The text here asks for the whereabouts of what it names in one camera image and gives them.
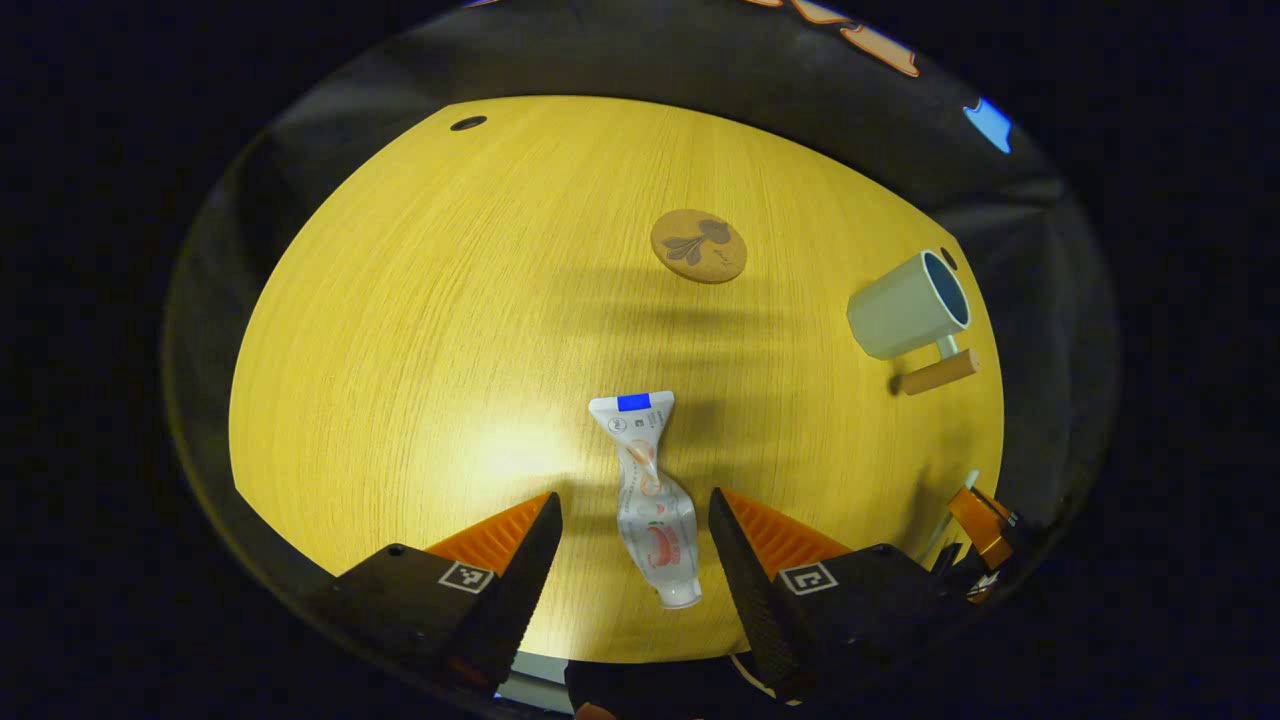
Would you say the round cork coaster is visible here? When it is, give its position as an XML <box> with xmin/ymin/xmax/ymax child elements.
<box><xmin>650</xmin><ymin>208</ymin><xmax>749</xmax><ymax>286</ymax></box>

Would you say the black backdrop cloth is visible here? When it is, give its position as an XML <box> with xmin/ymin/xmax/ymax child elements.
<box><xmin>165</xmin><ymin>0</ymin><xmax>1116</xmax><ymax>601</ymax></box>

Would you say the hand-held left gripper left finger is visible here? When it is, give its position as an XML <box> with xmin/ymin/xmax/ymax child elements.
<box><xmin>305</xmin><ymin>492</ymin><xmax>564</xmax><ymax>698</ymax></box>

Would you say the pale green toothbrush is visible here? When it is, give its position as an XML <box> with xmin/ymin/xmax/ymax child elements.
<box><xmin>915</xmin><ymin>468</ymin><xmax>981</xmax><ymax>566</ymax></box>

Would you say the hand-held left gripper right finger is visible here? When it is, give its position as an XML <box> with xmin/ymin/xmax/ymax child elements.
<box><xmin>708</xmin><ymin>487</ymin><xmax>966</xmax><ymax>701</ymax></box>

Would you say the pale green cup wooden handle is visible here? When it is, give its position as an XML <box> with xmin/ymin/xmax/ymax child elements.
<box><xmin>846</xmin><ymin>249</ymin><xmax>981</xmax><ymax>397</ymax></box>

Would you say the white toothpaste tube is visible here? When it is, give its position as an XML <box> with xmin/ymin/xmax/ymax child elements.
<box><xmin>588</xmin><ymin>391</ymin><xmax>703</xmax><ymax>610</ymax></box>

